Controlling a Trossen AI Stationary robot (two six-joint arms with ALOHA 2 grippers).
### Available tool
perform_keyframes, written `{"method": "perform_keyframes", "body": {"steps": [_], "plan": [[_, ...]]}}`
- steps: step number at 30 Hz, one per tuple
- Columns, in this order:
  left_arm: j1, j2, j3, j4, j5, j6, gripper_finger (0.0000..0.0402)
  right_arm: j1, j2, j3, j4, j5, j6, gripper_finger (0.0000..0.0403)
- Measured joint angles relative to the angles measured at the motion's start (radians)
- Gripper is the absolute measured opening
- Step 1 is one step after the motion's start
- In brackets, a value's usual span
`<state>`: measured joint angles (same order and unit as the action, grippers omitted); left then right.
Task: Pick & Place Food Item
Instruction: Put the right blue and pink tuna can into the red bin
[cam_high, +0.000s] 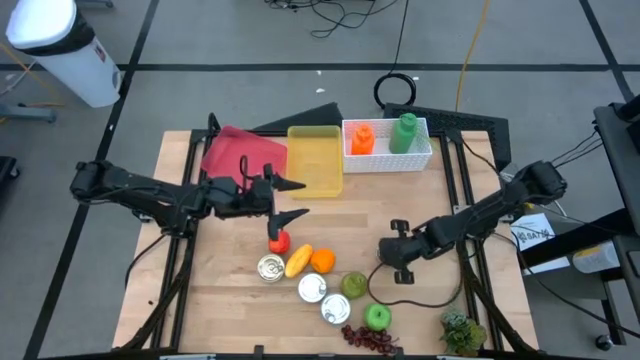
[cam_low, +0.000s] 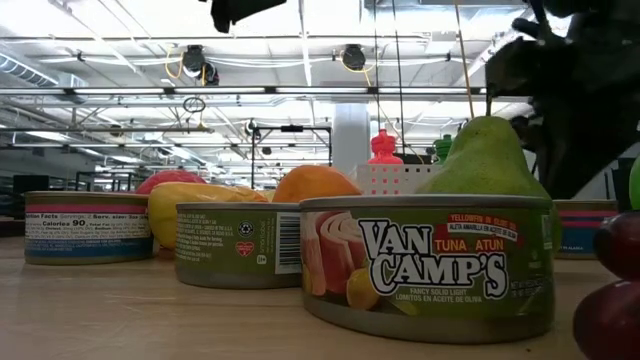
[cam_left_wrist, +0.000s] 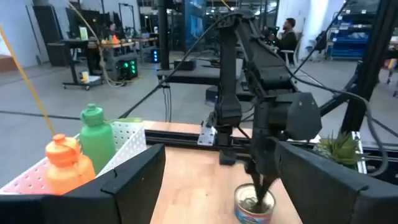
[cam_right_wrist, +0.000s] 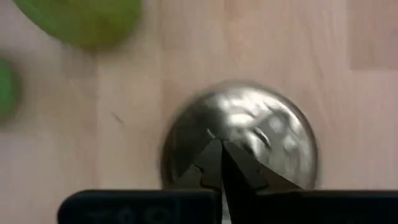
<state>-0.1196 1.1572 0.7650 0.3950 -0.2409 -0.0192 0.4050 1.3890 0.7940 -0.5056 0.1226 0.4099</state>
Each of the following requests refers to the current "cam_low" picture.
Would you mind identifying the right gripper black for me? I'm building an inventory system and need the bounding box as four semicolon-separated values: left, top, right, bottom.
484;14;640;201

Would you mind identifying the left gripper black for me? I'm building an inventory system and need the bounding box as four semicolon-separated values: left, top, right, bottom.
209;0;289;35

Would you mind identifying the green pear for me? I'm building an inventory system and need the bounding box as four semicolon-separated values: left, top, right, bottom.
413;94;564;254

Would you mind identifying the green apple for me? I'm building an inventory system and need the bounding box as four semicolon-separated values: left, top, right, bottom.
628;154;640;211

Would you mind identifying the pink and blue label can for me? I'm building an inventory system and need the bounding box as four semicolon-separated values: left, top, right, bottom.
552;199;620;261
23;190;155;266

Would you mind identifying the green plastic squeeze bottle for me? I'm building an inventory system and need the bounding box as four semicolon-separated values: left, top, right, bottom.
432;133;455;165

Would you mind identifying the bunch of dark red grapes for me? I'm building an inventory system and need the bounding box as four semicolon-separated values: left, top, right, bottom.
572;209;640;360

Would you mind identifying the orange-red plastic squeeze bottle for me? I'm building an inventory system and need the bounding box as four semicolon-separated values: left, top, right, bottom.
367;128;405;166

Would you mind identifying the red apple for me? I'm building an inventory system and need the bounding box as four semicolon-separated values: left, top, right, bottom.
134;169;208;196

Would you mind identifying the orange fruit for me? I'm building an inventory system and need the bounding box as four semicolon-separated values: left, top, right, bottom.
271;164;363;205

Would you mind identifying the green label tuna can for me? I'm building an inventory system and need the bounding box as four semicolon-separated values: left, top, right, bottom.
173;201;304;291
298;193;556;346

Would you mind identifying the yellow mango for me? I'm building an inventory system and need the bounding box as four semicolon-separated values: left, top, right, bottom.
147;182;271;251

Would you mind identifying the long ceiling light strip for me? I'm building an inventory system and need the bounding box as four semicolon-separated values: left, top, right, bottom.
0;85;489;97

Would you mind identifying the white perforated plastic basket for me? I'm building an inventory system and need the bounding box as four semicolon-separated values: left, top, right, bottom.
348;163;444;197

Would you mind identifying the white building column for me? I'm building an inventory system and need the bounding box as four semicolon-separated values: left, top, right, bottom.
332;103;372;174

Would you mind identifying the black ceiling cord reel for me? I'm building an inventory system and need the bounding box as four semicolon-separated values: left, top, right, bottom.
180;44;221;87
340;43;368;72

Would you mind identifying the black hanging cable loop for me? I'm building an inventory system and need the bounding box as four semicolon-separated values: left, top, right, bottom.
182;96;207;115

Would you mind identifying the black metal frame stand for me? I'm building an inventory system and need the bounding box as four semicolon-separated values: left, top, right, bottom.
249;124;334;191

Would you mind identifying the silver ventilation duct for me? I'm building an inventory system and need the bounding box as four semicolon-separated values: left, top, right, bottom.
0;52;89;91

